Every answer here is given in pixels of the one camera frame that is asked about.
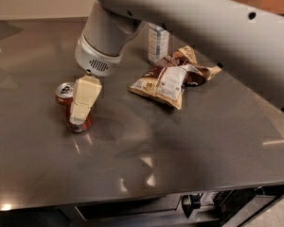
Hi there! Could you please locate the clear plastic water bottle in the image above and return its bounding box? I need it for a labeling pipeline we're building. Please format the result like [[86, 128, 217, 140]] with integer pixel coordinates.
[[148, 24, 169, 64]]

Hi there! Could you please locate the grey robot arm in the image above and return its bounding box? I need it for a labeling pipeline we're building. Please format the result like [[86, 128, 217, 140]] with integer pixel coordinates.
[[75, 0, 284, 113]]

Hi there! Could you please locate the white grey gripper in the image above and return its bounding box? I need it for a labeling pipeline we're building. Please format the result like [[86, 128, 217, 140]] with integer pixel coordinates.
[[70, 35, 122, 125]]

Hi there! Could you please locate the red coke can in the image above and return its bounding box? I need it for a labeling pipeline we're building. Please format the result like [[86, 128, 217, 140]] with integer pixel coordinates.
[[55, 82, 92, 133]]

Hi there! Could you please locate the brown chip bag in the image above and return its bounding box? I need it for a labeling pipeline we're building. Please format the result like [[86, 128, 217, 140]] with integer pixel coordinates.
[[129, 45, 221, 110]]

